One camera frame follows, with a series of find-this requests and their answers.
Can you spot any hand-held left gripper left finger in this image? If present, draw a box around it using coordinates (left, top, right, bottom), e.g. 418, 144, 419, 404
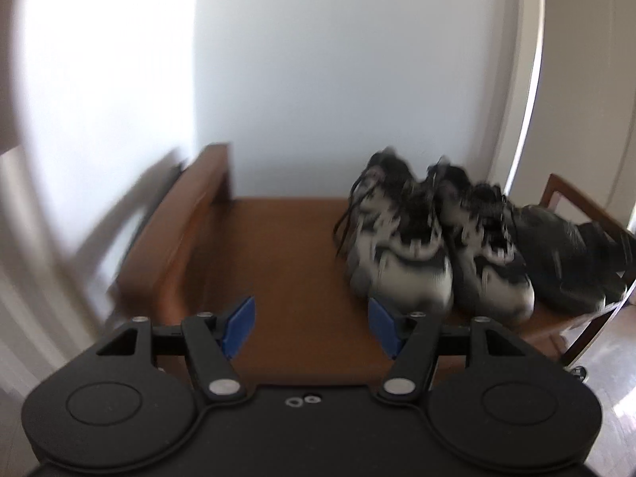
74, 295, 256, 401

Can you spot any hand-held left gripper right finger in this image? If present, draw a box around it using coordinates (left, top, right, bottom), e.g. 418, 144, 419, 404
368, 298, 547, 401

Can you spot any grey and black sneaker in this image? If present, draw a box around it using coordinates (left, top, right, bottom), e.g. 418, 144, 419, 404
334, 148, 454, 317
427, 155, 536, 327

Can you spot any wooden shoe rack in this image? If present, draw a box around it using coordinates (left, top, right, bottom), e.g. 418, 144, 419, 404
107, 143, 636, 374

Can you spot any black mesh shoe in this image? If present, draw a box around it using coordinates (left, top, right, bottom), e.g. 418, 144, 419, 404
512, 204, 609, 316
576, 221, 630, 304

